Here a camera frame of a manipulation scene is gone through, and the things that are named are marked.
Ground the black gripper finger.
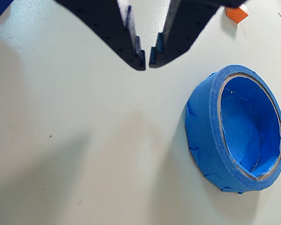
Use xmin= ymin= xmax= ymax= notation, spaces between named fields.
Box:
xmin=148 ymin=0 xmax=247 ymax=69
xmin=55 ymin=0 xmax=147 ymax=71

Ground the small orange cube block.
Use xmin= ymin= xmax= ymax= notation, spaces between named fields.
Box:
xmin=225 ymin=4 xmax=250 ymax=24

